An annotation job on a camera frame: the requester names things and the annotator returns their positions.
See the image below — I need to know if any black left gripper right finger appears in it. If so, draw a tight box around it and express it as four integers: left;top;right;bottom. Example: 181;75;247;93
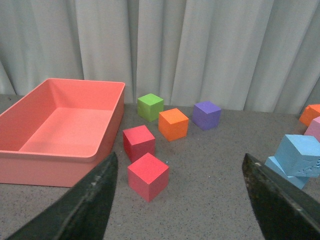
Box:
242;153;320;240

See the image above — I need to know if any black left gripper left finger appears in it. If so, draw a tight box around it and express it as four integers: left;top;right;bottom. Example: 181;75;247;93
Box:
8;152;118;240

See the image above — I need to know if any light blue foam block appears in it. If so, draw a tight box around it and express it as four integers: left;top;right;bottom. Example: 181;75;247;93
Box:
265;156;310;190
274;134;320;178

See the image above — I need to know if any red foam block front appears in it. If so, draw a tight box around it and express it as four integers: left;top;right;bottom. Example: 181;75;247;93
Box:
127;153;170;202

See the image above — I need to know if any red foam block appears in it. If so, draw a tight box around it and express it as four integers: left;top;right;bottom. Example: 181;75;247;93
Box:
122;125;156;163
127;153;170;202

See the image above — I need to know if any salmon pink plastic bin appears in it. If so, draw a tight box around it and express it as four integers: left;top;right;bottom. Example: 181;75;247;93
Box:
0;78;125;187

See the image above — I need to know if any pink foam block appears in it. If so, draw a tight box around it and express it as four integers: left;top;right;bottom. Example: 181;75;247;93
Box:
304;116;320;142

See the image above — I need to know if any red foam block rear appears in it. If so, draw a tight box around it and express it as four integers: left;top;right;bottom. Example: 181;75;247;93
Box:
122;125;156;163

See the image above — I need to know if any orange foam block behind bin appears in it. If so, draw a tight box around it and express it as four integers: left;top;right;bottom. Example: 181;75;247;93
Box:
299;104;320;127

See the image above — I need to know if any purple foam block far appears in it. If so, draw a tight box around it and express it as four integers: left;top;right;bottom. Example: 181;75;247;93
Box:
192;101;222;131

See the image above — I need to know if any green foam block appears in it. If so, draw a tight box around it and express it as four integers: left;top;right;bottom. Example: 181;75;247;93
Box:
137;93;164;122

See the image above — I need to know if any orange foam block left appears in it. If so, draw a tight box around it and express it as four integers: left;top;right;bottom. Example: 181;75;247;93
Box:
158;108;189;142

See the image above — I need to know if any grey pleated curtain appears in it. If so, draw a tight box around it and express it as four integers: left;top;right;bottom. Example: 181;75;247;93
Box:
0;0;320;114

